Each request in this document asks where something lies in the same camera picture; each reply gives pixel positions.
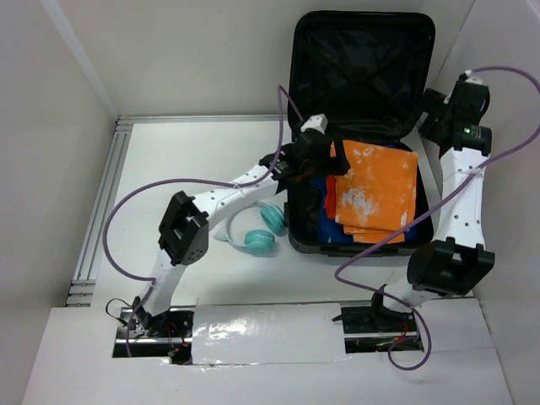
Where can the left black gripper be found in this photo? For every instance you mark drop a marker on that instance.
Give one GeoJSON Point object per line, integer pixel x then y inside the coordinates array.
{"type": "Point", "coordinates": [332, 165]}

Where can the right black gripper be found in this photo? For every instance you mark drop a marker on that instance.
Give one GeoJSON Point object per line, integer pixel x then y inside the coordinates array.
{"type": "Point", "coordinates": [433, 116]}

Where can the bright orange cloth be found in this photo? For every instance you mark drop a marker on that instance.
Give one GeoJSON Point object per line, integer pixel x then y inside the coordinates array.
{"type": "Point", "coordinates": [330, 198]}

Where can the orange white-speckled towel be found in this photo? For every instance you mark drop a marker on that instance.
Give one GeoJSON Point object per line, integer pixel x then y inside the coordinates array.
{"type": "Point", "coordinates": [375, 190]}

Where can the blue shirt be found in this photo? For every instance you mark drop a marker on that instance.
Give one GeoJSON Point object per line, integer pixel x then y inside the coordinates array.
{"type": "Point", "coordinates": [329, 228]}

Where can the teal cat-ear headphones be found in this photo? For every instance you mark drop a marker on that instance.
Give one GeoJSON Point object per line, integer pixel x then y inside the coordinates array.
{"type": "Point", "coordinates": [257, 242]}

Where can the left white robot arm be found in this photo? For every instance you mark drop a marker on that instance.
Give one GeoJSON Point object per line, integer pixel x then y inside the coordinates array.
{"type": "Point", "coordinates": [188, 220]}

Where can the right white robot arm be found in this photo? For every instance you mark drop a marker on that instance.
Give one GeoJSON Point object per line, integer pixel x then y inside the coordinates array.
{"type": "Point", "coordinates": [456, 259]}

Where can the black hard-shell suitcase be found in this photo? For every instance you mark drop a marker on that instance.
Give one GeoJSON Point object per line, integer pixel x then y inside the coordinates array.
{"type": "Point", "coordinates": [366, 72]}

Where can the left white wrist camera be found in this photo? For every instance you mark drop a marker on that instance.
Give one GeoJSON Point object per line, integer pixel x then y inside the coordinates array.
{"type": "Point", "coordinates": [316, 122]}

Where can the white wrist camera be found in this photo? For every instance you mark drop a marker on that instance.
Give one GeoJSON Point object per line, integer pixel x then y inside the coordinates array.
{"type": "Point", "coordinates": [471, 78]}
{"type": "Point", "coordinates": [316, 122]}

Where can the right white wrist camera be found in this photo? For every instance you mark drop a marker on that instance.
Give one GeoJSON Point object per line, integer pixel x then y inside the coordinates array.
{"type": "Point", "coordinates": [471, 78]}

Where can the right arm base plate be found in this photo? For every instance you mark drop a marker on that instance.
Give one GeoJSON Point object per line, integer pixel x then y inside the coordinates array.
{"type": "Point", "coordinates": [365, 332]}

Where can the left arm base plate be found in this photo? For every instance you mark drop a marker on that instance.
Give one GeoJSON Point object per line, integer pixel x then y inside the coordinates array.
{"type": "Point", "coordinates": [172, 340]}

